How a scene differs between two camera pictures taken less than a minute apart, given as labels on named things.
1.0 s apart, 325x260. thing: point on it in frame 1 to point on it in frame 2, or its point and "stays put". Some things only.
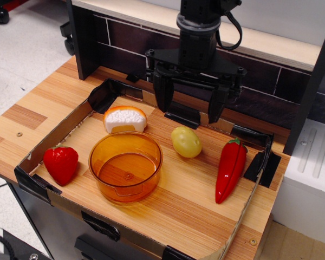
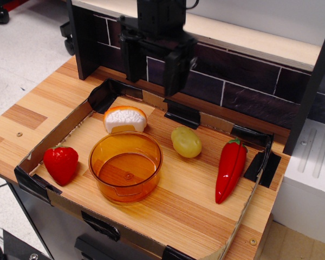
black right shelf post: [316, 88] stays put
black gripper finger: [164, 89] to [135, 59]
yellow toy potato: [186, 142] stays put
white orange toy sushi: [124, 116] stays put
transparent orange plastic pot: [125, 166] stays put
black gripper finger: [218, 99] to [177, 64]
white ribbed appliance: [305, 199] stays put
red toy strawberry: [61, 162] stays put
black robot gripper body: [196, 60] to [160, 23]
